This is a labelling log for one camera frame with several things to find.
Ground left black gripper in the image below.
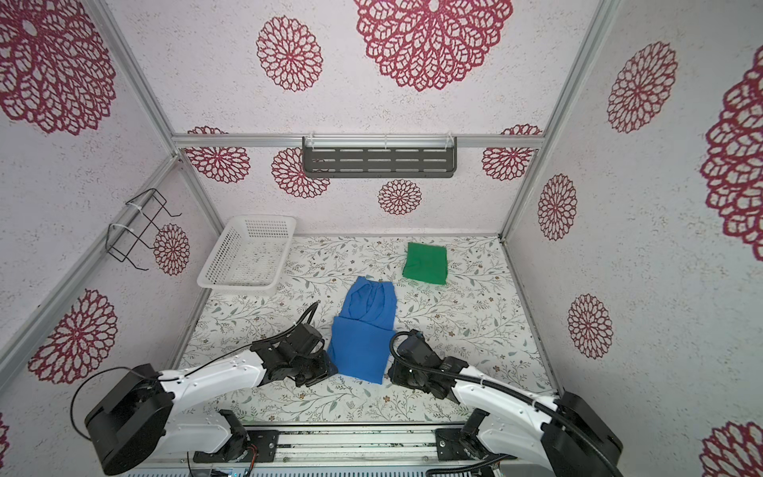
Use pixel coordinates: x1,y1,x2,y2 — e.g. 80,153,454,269
291,348,340,388

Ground blue tank top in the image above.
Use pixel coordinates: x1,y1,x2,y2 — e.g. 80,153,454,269
328,277,397,385

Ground green tank top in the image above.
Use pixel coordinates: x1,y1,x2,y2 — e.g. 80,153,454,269
403,242,448,285

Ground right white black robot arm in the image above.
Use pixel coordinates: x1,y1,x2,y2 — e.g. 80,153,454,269
387,330,623,476

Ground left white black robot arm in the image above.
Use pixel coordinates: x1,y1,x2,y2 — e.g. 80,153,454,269
85,324,338,476

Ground white plastic basket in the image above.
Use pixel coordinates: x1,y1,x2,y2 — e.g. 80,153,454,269
197,215,297,296

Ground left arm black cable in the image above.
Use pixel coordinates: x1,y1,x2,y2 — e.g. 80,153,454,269
70,300,322,442

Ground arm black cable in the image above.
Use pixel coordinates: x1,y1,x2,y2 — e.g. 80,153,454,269
70,300,322,442
388,330,624,477

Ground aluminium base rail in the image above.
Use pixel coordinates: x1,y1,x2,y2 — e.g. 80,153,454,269
131,423,477,476

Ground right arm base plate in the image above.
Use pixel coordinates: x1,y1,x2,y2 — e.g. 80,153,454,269
434,427,485,462

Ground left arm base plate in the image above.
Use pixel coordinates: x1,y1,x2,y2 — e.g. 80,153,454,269
191,429,280,464

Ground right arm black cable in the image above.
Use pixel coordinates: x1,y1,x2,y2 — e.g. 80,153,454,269
388,330,624,477

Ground grey slotted wall shelf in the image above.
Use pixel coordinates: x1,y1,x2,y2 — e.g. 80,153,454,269
301,136,458,179

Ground black wire wall rack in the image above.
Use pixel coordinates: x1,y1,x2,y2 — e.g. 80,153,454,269
105,188,182,272

